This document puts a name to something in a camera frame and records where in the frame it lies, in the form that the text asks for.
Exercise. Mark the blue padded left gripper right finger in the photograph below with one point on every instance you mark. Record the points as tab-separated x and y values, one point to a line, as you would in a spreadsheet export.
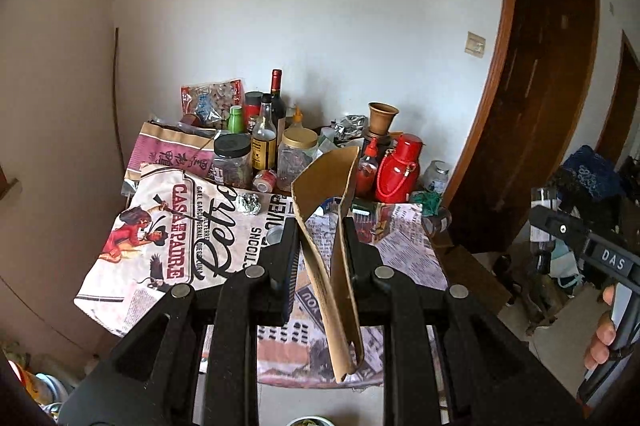
447	356

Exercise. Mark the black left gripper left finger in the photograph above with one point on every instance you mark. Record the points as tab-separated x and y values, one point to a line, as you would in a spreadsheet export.
193	347

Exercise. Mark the brown cardboard box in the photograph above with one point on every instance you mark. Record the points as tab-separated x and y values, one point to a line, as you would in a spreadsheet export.
322	195

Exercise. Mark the white trash bin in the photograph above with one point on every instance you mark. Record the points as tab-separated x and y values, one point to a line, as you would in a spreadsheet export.
311	420

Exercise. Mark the person's right hand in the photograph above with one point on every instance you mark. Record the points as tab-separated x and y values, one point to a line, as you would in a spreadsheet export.
598	350

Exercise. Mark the blue patterned cloth pile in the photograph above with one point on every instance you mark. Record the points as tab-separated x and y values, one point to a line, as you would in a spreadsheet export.
593	173

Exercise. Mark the printed retro tablecloth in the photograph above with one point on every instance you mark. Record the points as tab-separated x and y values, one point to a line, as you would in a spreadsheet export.
182	229

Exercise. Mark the crumpled foil ball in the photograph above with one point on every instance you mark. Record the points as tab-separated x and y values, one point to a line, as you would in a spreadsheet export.
250	204

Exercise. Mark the small glass jar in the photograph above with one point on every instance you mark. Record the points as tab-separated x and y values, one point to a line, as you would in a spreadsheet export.
436	177

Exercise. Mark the dark wooden door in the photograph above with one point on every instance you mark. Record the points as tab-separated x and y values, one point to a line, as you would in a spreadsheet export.
536	88

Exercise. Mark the red thermos flask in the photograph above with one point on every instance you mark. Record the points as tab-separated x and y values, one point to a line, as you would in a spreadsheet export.
399	171

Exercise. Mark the small red white can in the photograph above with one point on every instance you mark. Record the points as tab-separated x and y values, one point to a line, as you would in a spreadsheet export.
265	181

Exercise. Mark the clear jar black lid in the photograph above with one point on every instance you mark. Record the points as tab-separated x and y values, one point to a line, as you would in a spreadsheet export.
232	163

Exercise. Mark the pink printed paper bag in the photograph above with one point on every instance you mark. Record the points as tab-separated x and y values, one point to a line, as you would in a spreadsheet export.
156	145

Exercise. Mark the red sauce squeeze bottle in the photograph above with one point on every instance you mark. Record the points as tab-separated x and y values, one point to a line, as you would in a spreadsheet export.
367	170

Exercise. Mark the amber liquor bottle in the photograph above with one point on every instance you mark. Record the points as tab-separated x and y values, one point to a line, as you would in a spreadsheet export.
264	138

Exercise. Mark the clear jar gold lid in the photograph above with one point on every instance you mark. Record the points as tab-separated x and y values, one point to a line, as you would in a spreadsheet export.
293	155

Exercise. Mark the green plastic bottle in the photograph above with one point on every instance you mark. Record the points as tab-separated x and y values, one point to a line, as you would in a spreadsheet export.
236	119

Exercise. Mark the brown clay vase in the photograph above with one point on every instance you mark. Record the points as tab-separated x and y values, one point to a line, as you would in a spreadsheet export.
380	118

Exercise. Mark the red snack bag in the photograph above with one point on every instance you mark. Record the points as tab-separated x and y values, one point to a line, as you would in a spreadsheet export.
212	102

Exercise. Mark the red lidded canister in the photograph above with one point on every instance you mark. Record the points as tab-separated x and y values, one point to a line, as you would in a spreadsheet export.
252	103

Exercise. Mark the dark wine bottle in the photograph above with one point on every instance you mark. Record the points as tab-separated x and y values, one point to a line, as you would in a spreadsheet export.
278	108

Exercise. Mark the wall light switch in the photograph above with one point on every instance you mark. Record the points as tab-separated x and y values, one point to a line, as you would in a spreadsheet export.
475	45

